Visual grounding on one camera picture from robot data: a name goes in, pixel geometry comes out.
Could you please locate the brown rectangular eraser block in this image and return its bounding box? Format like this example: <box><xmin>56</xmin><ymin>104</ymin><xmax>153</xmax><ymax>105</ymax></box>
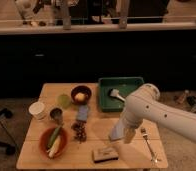
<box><xmin>92</xmin><ymin>147</ymin><xmax>119</xmax><ymax>163</ymax></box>

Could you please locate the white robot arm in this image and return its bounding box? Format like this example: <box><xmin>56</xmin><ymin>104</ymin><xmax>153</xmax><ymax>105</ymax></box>
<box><xmin>121</xmin><ymin>83</ymin><xmax>196</xmax><ymax>143</ymax></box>

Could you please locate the green plastic cup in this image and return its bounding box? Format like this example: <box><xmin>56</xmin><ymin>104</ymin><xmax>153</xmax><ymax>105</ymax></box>
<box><xmin>58</xmin><ymin>94</ymin><xmax>71</xmax><ymax>109</ymax></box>

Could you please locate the small metal cup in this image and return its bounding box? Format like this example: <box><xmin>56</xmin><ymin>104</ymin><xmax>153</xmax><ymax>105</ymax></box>
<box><xmin>50</xmin><ymin>108</ymin><xmax>63</xmax><ymax>125</ymax></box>

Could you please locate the white paper cup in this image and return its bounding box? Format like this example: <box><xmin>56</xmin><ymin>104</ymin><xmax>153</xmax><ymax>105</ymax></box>
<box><xmin>28</xmin><ymin>101</ymin><xmax>46</xmax><ymax>120</ymax></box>

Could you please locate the blue triangular cloth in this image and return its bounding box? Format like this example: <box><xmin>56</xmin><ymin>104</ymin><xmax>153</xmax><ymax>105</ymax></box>
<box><xmin>109</xmin><ymin>119</ymin><xmax>124</xmax><ymax>141</ymax></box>

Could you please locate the silver metal fork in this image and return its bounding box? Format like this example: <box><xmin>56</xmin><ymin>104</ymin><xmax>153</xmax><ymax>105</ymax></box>
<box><xmin>140</xmin><ymin>127</ymin><xmax>159</xmax><ymax>163</ymax></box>

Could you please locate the green plastic tray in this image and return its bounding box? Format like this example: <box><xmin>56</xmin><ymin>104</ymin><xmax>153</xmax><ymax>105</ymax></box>
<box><xmin>98</xmin><ymin>76</ymin><xmax>146</xmax><ymax>113</ymax></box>

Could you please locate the blue rectangular sponge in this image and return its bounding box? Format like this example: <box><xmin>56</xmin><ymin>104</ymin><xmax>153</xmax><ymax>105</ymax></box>
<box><xmin>76</xmin><ymin>105</ymin><xmax>89</xmax><ymax>121</ymax></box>

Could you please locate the pile of dark nuts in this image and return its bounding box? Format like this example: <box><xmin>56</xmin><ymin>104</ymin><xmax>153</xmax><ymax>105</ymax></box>
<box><xmin>71</xmin><ymin>121</ymin><xmax>87</xmax><ymax>142</ymax></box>

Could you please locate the dark brown bowl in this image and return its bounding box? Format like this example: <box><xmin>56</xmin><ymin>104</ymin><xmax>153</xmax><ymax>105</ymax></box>
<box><xmin>71</xmin><ymin>85</ymin><xmax>92</xmax><ymax>105</ymax></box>

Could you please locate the yellow round fruit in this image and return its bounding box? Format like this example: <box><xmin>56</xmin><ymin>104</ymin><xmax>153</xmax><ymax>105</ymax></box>
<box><xmin>75</xmin><ymin>93</ymin><xmax>85</xmax><ymax>102</ymax></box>

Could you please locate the wooden folding table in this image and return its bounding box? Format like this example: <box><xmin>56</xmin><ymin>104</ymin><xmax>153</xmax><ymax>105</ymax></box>
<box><xmin>16</xmin><ymin>83</ymin><xmax>168</xmax><ymax>171</ymax></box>

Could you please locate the green and white vegetable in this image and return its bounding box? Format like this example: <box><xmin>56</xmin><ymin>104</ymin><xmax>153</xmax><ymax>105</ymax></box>
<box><xmin>47</xmin><ymin>126</ymin><xmax>61</xmax><ymax>158</ymax></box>

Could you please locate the red bowl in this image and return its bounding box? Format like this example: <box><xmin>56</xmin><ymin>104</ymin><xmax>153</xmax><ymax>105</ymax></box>
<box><xmin>39</xmin><ymin>127</ymin><xmax>68</xmax><ymax>159</ymax></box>

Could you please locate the black chair base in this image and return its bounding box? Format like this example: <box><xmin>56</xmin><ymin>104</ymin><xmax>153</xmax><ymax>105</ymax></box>
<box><xmin>0</xmin><ymin>107</ymin><xmax>17</xmax><ymax>156</ymax></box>

